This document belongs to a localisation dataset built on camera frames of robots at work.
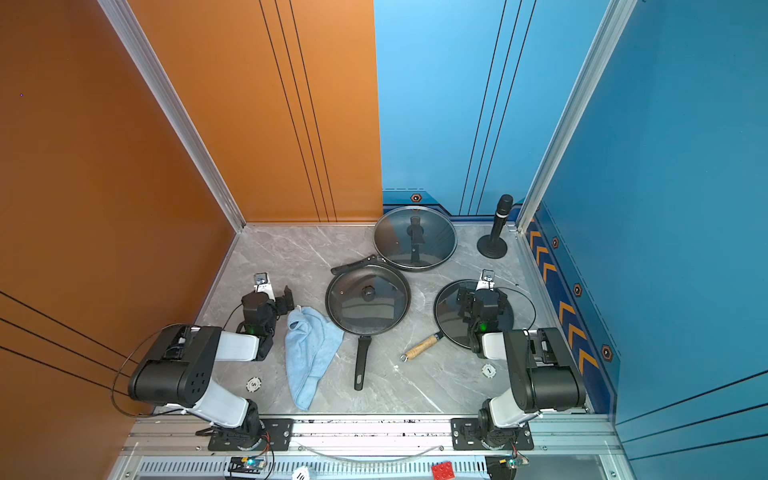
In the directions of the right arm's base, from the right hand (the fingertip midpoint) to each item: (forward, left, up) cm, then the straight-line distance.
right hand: (482, 286), depth 94 cm
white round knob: (-48, +47, 0) cm, 67 cm away
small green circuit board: (-46, +62, -8) cm, 77 cm away
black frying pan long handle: (-19, +36, -2) cm, 41 cm away
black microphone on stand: (+20, -8, -4) cm, 22 cm away
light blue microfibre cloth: (-15, +53, -5) cm, 55 cm away
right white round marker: (-24, +1, -7) cm, 25 cm away
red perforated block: (-47, +16, -6) cm, 50 cm away
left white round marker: (-28, +66, -6) cm, 72 cm away
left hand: (0, +66, +1) cm, 66 cm away
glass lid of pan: (-6, -12, -6) cm, 15 cm away
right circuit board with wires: (-45, -1, -6) cm, 45 cm away
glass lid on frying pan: (-4, +36, -2) cm, 37 cm away
